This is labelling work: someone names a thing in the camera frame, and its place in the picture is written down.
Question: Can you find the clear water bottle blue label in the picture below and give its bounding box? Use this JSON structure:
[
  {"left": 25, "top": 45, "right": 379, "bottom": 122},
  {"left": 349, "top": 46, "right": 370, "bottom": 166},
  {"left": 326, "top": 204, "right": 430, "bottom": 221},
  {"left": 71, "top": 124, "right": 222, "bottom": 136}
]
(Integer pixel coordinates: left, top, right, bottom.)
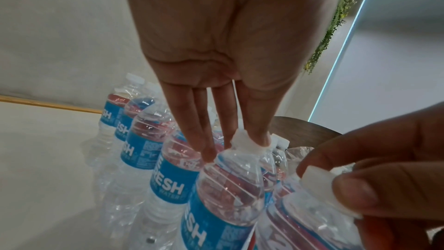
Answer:
[
  {"left": 180, "top": 129, "right": 278, "bottom": 250},
  {"left": 256, "top": 166, "right": 365, "bottom": 250}
]

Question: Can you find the group of plastic water bottles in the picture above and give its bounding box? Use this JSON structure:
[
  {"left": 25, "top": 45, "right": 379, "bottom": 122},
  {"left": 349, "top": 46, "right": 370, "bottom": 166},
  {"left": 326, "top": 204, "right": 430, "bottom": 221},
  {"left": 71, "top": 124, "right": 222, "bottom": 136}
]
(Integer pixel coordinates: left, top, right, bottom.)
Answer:
[{"left": 85, "top": 73, "right": 291, "bottom": 250}]

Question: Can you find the dark wooden chair back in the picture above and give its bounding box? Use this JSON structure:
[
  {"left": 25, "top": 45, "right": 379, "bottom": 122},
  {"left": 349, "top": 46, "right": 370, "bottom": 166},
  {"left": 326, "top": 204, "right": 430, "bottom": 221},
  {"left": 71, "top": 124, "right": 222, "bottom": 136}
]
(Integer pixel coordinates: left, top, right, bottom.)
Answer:
[{"left": 270, "top": 116, "right": 343, "bottom": 149}]

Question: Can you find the hanging green plant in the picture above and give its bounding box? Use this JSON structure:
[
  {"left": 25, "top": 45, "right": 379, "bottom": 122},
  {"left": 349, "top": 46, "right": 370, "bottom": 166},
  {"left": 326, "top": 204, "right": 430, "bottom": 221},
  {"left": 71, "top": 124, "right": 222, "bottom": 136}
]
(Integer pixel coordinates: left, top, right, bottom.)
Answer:
[{"left": 304, "top": 0, "right": 361, "bottom": 75}]

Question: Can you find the person's right hand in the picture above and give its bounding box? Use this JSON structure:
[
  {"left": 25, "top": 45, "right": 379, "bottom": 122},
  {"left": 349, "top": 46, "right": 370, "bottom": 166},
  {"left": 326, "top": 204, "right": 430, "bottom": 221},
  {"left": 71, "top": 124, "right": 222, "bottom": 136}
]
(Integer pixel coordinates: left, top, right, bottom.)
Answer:
[{"left": 296, "top": 103, "right": 444, "bottom": 250}]

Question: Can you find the person's left hand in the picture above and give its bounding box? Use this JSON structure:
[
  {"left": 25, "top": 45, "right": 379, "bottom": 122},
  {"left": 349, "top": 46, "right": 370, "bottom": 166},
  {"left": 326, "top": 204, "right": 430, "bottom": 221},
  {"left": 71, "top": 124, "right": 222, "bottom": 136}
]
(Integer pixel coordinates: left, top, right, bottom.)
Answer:
[{"left": 119, "top": 0, "right": 348, "bottom": 162}]

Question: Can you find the frosted glass panel lit edge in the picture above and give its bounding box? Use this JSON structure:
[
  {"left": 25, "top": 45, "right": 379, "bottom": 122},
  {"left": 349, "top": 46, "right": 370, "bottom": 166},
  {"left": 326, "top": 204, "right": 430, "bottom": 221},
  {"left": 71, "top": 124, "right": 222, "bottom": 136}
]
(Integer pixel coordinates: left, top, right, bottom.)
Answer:
[{"left": 307, "top": 0, "right": 444, "bottom": 136}]

